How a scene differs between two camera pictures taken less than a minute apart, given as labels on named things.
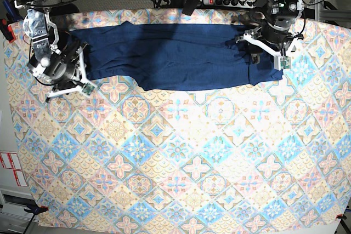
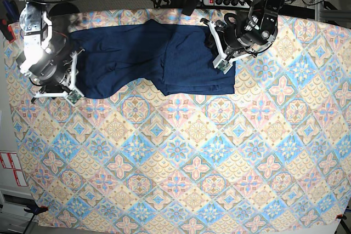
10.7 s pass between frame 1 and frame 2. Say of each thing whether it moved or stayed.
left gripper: moved
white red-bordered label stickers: stayed
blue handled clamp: stayed
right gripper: moved
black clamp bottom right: stayed
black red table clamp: stayed
